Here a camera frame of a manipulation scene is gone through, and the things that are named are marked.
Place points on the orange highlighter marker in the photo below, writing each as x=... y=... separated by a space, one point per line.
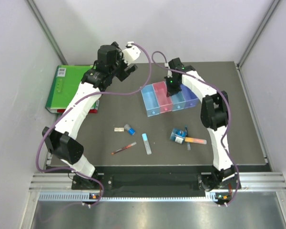
x=195 y=140

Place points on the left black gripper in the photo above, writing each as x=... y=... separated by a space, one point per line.
x=125 y=71

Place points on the green plastic folder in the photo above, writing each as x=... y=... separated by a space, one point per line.
x=65 y=85

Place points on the small staples box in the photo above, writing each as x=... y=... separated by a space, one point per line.
x=119 y=129

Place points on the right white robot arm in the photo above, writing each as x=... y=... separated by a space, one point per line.
x=215 y=112

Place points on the light blue drawer bin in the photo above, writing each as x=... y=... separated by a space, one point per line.
x=150 y=100

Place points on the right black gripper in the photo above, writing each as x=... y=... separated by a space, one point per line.
x=170 y=92

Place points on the aluminium frame post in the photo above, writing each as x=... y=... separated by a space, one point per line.
x=46 y=30
x=261 y=27

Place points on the right aluminium frame post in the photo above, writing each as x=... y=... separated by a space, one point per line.
x=261 y=27

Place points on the red pen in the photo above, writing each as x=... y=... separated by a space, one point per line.
x=123 y=148

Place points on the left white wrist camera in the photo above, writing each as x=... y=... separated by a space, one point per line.
x=131 y=53

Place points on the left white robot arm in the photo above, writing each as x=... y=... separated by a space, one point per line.
x=60 y=139

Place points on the pink drawer bin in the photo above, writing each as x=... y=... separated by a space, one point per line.
x=165 y=103

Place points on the medium blue drawer bin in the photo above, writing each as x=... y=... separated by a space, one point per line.
x=178 y=101

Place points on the left aluminium frame post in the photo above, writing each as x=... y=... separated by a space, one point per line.
x=46 y=30

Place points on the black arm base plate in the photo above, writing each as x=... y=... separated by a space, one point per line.
x=185 y=181

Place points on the blue ink bottle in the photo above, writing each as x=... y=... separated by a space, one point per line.
x=178 y=135

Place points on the aluminium front rail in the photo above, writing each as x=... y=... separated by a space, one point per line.
x=249 y=181

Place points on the light blue clear highlighter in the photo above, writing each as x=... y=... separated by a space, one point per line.
x=146 y=144

